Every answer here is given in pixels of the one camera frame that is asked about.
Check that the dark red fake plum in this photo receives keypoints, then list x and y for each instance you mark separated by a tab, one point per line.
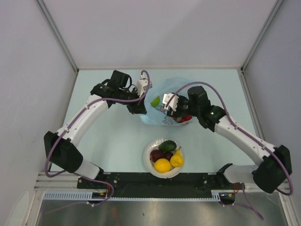
156	155

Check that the green fake lime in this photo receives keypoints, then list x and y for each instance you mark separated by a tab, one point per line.
155	102

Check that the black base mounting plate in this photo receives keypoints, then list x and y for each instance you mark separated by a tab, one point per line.
182	186

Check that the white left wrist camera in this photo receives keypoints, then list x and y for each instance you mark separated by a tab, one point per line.
142	85

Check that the white slotted cable duct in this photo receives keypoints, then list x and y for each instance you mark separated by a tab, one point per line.
75	195

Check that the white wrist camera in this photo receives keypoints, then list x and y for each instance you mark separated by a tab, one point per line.
170	101
142	85

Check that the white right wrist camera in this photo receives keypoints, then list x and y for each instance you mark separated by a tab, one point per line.
170	101

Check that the light blue plastic bag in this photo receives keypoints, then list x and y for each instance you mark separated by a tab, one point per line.
158	116

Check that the yellow fake pear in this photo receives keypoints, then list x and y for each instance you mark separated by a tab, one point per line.
177	160

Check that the white paper plate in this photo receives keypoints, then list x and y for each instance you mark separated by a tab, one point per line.
149	165

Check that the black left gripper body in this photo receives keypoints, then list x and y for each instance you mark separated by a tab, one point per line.
132	106

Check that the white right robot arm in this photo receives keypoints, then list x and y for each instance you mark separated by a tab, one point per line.
271	165

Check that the yellow fake lemon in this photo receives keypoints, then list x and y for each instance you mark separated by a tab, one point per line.
162	165

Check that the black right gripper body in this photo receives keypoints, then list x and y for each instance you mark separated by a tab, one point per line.
183	108

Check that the small dark red plum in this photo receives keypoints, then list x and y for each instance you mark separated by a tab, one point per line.
168	155

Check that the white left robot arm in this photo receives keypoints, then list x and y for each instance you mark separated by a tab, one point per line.
61	146

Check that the dark green fake avocado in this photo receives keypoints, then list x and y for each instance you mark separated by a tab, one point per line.
167	146

